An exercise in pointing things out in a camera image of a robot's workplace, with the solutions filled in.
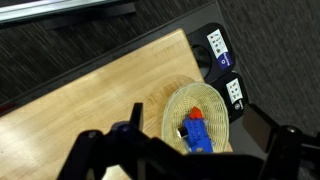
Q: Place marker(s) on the black waste bin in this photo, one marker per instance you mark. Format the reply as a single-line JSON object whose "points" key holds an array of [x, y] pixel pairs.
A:
{"points": [[232, 89], [211, 46]]}

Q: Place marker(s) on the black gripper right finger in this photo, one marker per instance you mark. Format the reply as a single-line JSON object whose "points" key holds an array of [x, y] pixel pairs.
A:
{"points": [[260, 126]]}

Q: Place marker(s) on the blue toy brick car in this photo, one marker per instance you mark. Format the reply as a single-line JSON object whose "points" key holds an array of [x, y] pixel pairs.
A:
{"points": [[194, 133]]}

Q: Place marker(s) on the light oval wicker basket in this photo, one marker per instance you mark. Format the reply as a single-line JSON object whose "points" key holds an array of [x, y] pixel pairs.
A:
{"points": [[214, 111]]}

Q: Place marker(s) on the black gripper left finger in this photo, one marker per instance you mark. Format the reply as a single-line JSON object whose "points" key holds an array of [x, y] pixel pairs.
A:
{"points": [[136, 118]]}

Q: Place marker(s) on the lower black waste bin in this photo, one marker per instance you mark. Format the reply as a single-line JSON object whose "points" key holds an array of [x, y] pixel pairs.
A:
{"points": [[232, 89]]}

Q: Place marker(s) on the upper black waste bin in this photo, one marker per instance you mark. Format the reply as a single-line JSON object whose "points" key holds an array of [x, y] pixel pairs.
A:
{"points": [[211, 46]]}

